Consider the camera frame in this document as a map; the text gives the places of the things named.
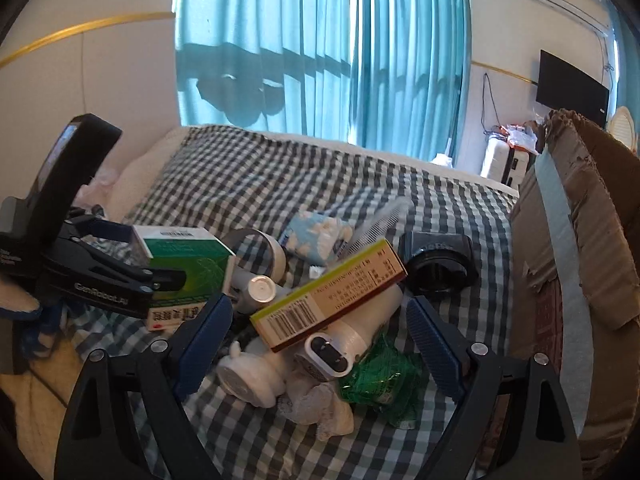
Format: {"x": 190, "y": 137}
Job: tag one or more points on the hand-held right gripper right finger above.
{"x": 435, "y": 350}

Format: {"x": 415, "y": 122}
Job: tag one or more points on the green snack packet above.
{"x": 385, "y": 385}

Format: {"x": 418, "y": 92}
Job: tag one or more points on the white suitcase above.
{"x": 495, "y": 160}

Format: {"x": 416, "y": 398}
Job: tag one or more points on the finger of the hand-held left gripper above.
{"x": 135, "y": 276}
{"x": 115, "y": 234}

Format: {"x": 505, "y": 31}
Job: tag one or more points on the checkered blanket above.
{"x": 280, "y": 180}

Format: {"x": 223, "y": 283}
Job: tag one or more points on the yellow red medicine box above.
{"x": 320, "y": 305}

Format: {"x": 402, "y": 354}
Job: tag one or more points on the clear plastic comb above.
{"x": 375, "y": 225}

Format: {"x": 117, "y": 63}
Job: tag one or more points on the white round toy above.
{"x": 245, "y": 377}

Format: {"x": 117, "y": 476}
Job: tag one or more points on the blue white tissue packet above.
{"x": 312, "y": 232}

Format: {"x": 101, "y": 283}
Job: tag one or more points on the cardboard box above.
{"x": 595, "y": 240}

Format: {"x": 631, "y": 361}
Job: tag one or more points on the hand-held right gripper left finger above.
{"x": 205, "y": 340}

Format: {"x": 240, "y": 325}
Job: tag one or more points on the pile of plastic packets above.
{"x": 517, "y": 135}

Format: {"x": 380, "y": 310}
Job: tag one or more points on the long white plastic bottle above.
{"x": 372, "y": 317}

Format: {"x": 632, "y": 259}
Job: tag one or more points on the black wall television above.
{"x": 570, "y": 85}

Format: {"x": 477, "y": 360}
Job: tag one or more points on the white tape roll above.
{"x": 272, "y": 255}

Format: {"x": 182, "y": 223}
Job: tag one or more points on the person's left hand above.
{"x": 17, "y": 305}

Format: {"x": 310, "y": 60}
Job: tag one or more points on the small white silver-capped bottle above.
{"x": 260, "y": 290}

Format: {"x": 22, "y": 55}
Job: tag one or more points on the narrow teal curtain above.
{"x": 627, "y": 60}

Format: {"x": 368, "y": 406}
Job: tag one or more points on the white plastic bag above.
{"x": 442, "y": 160}

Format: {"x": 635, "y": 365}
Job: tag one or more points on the black plastic device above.
{"x": 440, "y": 265}

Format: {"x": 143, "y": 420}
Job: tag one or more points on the green white medicine box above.
{"x": 195, "y": 260}

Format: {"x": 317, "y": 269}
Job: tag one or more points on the wide teal curtain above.
{"x": 250, "y": 35}

